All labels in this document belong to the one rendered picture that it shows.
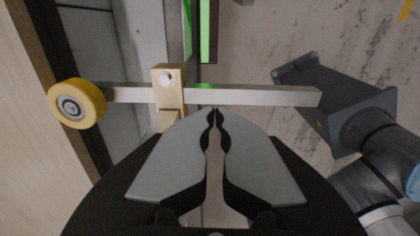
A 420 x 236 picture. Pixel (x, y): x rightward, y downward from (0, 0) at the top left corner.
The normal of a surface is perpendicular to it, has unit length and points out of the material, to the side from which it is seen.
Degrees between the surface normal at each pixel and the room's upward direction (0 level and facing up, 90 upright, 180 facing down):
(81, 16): 90
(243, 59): 0
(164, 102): 0
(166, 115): 90
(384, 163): 81
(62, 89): 0
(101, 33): 90
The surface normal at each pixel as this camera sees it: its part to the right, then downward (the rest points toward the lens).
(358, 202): -0.84, -0.43
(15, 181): -0.03, 0.50
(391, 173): -0.66, -0.22
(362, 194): -0.55, -0.68
